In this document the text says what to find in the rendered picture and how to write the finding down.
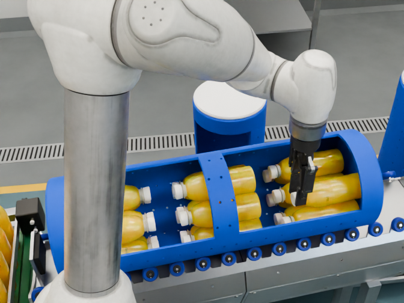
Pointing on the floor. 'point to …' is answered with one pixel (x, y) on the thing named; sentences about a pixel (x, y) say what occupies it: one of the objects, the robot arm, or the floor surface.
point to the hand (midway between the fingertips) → (298, 189)
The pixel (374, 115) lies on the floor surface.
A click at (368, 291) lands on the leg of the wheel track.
